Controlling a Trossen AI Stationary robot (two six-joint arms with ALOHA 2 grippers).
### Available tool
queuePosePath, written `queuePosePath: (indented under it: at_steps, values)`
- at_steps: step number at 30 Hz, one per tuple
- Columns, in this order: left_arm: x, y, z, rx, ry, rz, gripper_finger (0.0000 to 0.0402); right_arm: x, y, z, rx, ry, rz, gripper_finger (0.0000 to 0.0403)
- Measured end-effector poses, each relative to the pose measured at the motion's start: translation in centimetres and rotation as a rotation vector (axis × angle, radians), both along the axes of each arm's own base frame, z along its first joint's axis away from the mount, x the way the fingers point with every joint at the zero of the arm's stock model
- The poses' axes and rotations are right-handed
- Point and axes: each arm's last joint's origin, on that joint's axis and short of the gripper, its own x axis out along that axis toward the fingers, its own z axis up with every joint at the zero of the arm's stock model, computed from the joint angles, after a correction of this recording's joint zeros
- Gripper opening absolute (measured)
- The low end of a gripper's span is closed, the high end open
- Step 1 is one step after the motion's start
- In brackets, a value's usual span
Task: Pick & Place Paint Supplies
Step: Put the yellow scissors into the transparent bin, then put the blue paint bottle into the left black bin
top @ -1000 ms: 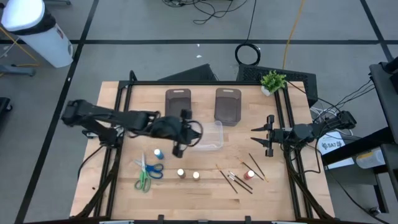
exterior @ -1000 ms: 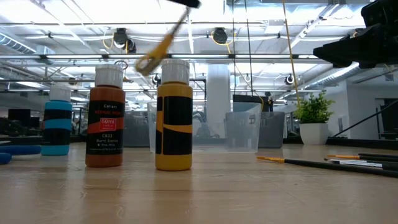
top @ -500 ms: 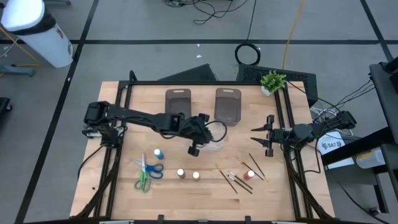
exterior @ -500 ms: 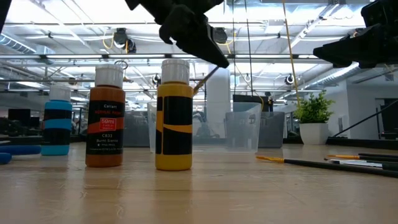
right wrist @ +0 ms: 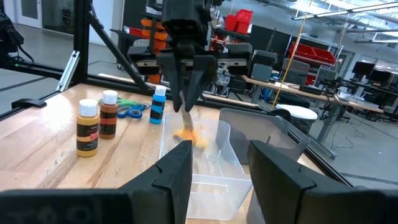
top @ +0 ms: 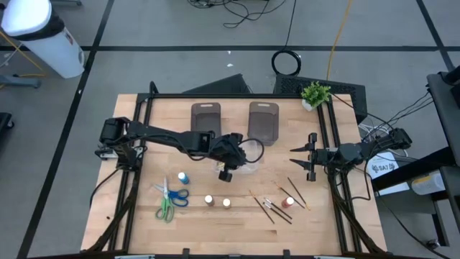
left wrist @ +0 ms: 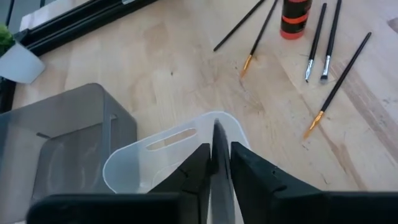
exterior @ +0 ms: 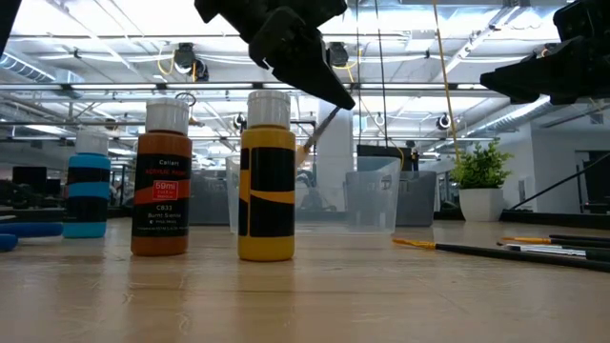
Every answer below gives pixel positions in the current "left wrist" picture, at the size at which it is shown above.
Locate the black aluminium table frame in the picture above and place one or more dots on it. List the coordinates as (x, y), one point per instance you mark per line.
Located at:
(77, 21)

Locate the clear plastic bin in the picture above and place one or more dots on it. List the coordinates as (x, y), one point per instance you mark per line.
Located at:
(140, 161)

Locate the red paint bottle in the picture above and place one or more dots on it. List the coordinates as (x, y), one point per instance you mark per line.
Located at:
(295, 21)

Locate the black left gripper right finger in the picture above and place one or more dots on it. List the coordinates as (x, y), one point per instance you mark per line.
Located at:
(248, 174)

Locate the thin black paintbrush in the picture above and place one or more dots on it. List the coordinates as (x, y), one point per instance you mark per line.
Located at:
(239, 25)

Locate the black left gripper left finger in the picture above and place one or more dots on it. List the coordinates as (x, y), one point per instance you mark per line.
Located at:
(189, 174)

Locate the gold-ferrule black paintbrush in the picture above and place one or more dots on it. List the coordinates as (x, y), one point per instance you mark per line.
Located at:
(264, 28)
(345, 72)

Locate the dark grey plastic bin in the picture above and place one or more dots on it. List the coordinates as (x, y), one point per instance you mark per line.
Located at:
(62, 124)

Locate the silver-ferrule black paintbrush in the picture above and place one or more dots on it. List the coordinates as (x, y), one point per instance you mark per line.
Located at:
(317, 31)
(333, 28)

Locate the green plant in white pot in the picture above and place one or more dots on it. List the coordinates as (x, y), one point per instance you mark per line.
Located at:
(18, 65)

